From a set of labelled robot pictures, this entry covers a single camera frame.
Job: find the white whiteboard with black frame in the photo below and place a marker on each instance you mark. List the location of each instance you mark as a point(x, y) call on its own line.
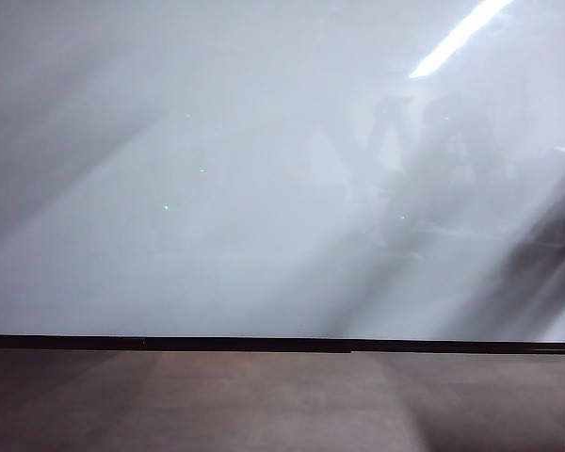
point(216, 165)

